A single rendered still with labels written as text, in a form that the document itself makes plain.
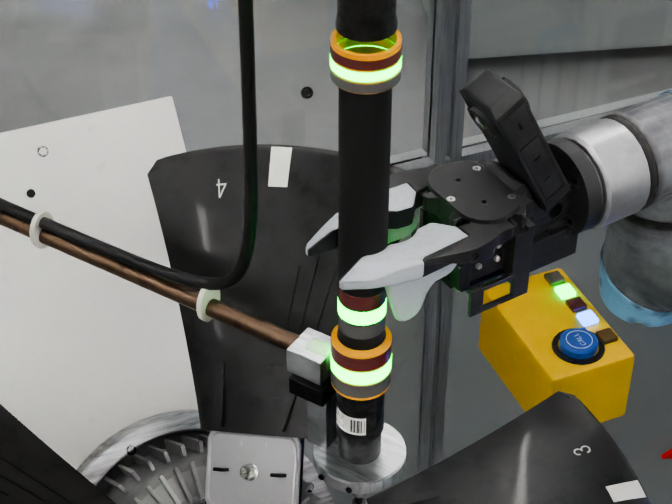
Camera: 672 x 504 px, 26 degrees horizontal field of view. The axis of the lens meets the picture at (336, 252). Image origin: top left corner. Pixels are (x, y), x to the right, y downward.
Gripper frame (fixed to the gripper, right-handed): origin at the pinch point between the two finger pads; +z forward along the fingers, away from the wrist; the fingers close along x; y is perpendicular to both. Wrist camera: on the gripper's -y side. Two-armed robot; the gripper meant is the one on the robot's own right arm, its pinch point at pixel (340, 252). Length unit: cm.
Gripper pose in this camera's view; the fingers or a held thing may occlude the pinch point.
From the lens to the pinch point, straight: 96.5
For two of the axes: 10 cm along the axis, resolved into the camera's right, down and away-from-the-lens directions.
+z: -8.4, 3.3, -4.3
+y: 0.0, 7.8, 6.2
